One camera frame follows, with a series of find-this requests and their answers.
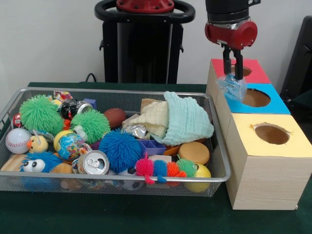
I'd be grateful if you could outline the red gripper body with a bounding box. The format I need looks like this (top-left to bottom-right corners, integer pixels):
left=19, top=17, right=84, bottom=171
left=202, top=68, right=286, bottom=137
left=204, top=21, right=258, bottom=49

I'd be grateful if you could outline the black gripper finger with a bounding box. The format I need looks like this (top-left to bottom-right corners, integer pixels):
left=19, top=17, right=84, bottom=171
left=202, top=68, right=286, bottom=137
left=233, top=49, right=244, bottom=80
left=222, top=47, right=232, bottom=76

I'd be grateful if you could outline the crushed clear plastic bottle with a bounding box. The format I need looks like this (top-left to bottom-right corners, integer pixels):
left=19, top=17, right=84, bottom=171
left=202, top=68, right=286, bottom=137
left=216, top=74, right=248, bottom=101

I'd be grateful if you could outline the mint green cloth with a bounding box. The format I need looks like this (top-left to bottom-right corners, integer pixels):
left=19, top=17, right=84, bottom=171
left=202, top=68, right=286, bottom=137
left=151, top=91, right=215, bottom=147

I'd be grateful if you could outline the cream knit cloth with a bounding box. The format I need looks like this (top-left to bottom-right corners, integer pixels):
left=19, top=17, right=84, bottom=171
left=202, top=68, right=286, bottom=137
left=128, top=100, right=170, bottom=137

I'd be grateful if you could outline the green spiky rubber ball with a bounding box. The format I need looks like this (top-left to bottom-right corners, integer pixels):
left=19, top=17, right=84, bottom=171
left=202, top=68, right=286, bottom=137
left=19, top=95, right=64, bottom=136

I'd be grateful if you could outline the wooden three-hole box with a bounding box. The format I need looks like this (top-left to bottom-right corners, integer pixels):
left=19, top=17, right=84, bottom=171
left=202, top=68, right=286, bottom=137
left=206, top=58, right=312, bottom=211

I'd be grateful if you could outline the shallow silver mesh bin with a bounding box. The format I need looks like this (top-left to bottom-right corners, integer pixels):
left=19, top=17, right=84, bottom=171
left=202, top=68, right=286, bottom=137
left=0, top=87, right=232, bottom=198

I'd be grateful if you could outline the black upright panel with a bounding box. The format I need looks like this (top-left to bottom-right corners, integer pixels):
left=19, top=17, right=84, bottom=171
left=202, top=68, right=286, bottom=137
left=279, top=16, right=312, bottom=98

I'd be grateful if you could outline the round orange sponge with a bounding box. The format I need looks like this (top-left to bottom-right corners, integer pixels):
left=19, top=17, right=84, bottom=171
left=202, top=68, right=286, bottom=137
left=177, top=141, right=210, bottom=165

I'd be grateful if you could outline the yellow smiley ball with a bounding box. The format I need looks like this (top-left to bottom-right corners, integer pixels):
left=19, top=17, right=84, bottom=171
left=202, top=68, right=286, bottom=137
left=184, top=163, right=212, bottom=193

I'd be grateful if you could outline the rainbow spiky caterpillar toy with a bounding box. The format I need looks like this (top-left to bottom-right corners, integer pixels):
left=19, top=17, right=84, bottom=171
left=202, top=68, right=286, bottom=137
left=135, top=151, right=198, bottom=185

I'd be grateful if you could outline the blue spiky rubber ball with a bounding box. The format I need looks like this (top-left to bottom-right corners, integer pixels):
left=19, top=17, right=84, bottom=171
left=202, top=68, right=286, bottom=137
left=98, top=129, right=142, bottom=174

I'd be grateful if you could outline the green spiky ball with eyes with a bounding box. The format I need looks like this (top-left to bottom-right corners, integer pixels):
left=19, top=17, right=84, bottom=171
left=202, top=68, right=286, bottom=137
left=70, top=109, right=111, bottom=144

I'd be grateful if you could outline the silver-top drink can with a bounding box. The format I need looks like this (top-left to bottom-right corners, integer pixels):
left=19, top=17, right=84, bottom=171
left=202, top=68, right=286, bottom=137
left=72, top=150, right=110, bottom=175

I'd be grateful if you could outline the dark green table cloth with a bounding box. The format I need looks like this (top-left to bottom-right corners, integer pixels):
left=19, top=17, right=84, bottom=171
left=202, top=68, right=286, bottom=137
left=0, top=81, right=312, bottom=234

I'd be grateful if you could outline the white baseball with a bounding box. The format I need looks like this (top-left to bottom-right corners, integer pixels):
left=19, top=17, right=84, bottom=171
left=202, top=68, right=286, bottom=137
left=5, top=128, right=32, bottom=155

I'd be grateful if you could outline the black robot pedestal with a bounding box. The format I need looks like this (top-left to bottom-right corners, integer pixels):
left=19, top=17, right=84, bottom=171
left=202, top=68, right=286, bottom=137
left=94, top=0, right=195, bottom=84

